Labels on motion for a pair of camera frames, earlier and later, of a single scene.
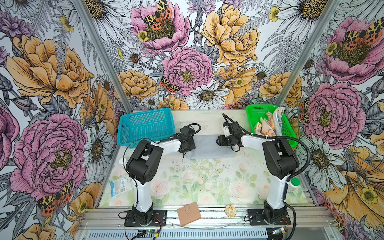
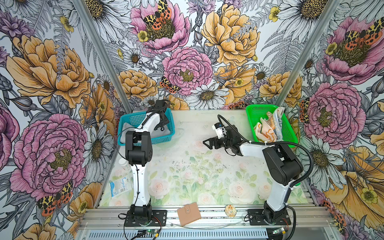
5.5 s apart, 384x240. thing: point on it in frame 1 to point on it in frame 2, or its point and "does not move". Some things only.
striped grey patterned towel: x=277 y=119 does not move
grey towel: x=206 y=147 to x=159 y=132
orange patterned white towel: x=267 y=126 does not move
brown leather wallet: x=188 y=213 does not move
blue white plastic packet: x=119 y=186 does not move
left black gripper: x=193 y=146 to x=166 y=121
